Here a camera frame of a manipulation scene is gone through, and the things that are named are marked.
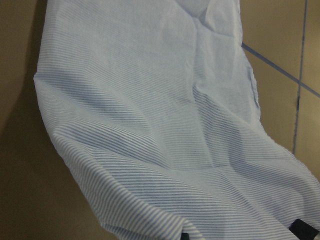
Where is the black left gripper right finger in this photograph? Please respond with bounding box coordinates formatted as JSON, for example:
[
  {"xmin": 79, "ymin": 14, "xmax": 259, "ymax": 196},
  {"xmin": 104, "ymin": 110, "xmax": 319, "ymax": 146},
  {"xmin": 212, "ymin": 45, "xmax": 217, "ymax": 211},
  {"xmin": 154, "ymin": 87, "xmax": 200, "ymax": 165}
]
[{"xmin": 288, "ymin": 219, "xmax": 319, "ymax": 240}]

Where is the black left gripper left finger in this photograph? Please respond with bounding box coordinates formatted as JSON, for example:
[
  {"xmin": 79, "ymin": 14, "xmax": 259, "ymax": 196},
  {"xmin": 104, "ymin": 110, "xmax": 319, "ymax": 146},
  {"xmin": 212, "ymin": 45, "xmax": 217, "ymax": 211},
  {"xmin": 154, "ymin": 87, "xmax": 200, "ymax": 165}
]
[{"xmin": 180, "ymin": 232, "xmax": 190, "ymax": 240}]

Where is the light blue striped shirt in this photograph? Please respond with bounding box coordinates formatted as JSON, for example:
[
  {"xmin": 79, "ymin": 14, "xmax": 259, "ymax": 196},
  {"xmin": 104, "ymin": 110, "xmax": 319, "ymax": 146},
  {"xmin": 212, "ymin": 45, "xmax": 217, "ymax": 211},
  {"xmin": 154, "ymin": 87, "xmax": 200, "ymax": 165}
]
[{"xmin": 34, "ymin": 0, "xmax": 320, "ymax": 240}]

